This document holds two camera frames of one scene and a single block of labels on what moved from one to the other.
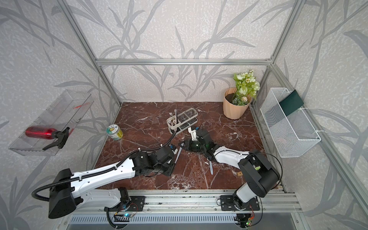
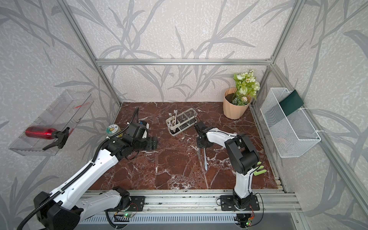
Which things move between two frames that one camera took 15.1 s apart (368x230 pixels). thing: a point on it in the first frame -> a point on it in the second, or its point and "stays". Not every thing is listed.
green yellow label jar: (114, 131) stays
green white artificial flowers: (246, 88) stays
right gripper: (188, 142) -> (199, 145)
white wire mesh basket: (293, 134) stays
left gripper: (168, 173) -> (150, 146)
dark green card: (291, 103) stays
